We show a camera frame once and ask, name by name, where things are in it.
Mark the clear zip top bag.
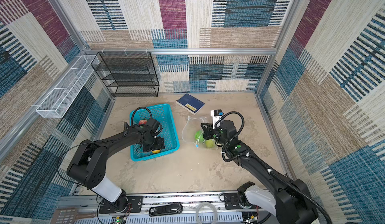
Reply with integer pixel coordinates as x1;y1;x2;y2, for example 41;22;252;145
181;115;221;149

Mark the red apple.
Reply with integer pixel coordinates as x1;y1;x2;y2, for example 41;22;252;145
138;119;148;126

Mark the teal plastic basket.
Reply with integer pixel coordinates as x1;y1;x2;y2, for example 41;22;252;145
129;103;180;162

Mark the green lime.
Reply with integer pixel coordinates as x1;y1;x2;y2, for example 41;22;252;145
205;139;216;148

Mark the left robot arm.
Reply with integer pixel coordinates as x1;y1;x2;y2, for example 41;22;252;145
67;118;164;213

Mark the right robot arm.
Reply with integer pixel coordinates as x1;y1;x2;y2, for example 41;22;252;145
201;120;332;224

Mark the blue book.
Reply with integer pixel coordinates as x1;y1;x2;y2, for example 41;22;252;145
176;94;205;115

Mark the black remote device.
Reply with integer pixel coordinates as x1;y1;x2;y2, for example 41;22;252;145
148;203;183;217

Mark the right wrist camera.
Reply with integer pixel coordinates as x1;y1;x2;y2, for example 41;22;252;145
210;109;224;129

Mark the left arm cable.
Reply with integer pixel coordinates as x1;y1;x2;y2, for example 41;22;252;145
130;106;154;127

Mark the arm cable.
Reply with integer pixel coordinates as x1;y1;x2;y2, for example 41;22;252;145
130;106;154;127
221;111;333;224

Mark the clear tubing ring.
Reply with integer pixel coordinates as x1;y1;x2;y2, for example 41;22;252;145
195;202;219;224

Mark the black wire shelf rack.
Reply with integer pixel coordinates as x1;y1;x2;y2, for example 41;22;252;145
91;52;159;98

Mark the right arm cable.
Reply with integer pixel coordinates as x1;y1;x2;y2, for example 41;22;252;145
221;111;333;224

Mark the white mesh wall tray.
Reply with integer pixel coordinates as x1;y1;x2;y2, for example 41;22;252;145
36;55;95;118

